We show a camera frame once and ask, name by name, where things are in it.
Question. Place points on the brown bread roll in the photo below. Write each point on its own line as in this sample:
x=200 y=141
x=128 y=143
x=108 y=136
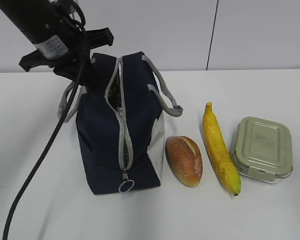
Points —
x=185 y=160

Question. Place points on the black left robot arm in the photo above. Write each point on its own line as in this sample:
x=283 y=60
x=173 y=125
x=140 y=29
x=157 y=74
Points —
x=57 y=31

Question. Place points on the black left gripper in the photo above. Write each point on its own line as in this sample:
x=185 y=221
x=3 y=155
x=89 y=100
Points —
x=66 y=60

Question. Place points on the green lidded lunch box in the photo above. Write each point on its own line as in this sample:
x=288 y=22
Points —
x=262 y=150

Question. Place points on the yellow banana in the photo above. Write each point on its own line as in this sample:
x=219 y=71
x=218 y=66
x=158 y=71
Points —
x=218 y=154

